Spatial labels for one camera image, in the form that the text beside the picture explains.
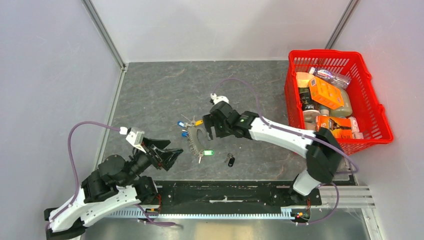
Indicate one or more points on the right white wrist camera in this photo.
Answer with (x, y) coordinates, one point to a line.
(215, 99)

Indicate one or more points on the clear plastic bottle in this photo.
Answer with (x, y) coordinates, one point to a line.
(336, 79)

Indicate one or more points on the orange carton box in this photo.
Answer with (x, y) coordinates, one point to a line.
(325, 93)

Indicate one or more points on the beige soap pouch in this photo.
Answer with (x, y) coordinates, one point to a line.
(343, 111)

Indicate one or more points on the green capped key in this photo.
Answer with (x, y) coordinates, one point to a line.
(207, 153)

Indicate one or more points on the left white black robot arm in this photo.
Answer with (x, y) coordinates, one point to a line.
(115, 184)

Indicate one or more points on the yellow capped key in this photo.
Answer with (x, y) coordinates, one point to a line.
(199, 122)

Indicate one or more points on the dark green bottle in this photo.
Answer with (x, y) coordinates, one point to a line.
(309, 107)

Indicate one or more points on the orange razor package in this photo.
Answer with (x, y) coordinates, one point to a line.
(341, 128)

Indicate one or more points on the yellow sponge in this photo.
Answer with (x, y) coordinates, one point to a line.
(303, 79)

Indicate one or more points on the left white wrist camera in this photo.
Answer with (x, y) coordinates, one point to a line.
(135, 138)

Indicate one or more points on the pink white packet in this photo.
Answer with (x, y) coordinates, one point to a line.
(356, 134)

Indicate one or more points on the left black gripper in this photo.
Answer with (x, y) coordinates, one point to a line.
(166, 158)

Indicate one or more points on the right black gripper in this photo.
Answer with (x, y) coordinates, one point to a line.
(210, 120)

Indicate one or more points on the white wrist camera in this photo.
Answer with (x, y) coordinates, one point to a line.
(215, 99)
(135, 138)

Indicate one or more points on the black mounting base plate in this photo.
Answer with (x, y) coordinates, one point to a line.
(225, 197)

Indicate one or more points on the leopard print wrist strap keyring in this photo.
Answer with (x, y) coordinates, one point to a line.
(197, 139)

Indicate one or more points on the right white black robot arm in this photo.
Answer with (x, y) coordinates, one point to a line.
(320, 149)

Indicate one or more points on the black capped key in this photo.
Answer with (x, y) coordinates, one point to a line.
(230, 160)

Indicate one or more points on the red plastic basket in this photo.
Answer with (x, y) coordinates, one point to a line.
(367, 110)

